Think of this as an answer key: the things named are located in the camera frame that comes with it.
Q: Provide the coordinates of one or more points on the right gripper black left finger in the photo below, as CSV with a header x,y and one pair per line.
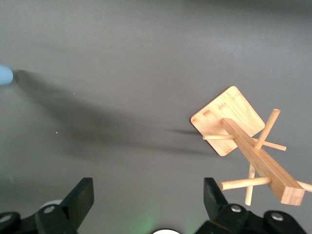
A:
x,y
73,207

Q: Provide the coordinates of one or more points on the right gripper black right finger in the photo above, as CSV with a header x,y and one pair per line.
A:
x,y
219,209

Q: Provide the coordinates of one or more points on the light blue plastic cup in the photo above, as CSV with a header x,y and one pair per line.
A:
x,y
5,75

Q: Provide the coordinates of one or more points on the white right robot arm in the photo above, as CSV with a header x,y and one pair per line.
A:
x,y
166,232

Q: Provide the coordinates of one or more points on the wooden cup holder stand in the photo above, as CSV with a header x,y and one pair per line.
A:
x,y
229,117

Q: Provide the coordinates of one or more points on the dark grey table mat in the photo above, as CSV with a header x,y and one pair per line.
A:
x,y
122,73

